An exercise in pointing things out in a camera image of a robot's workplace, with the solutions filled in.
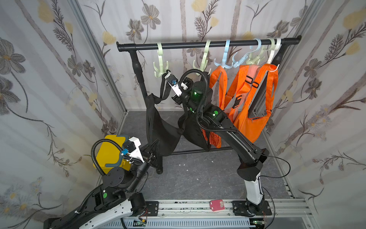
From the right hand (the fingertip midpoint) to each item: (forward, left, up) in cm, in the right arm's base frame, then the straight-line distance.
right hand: (180, 75), depth 57 cm
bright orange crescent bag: (-1, -40, -32) cm, 51 cm away
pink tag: (-40, -21, -51) cm, 69 cm away
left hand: (-23, +7, -15) cm, 28 cm away
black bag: (-17, +6, -22) cm, 28 cm away
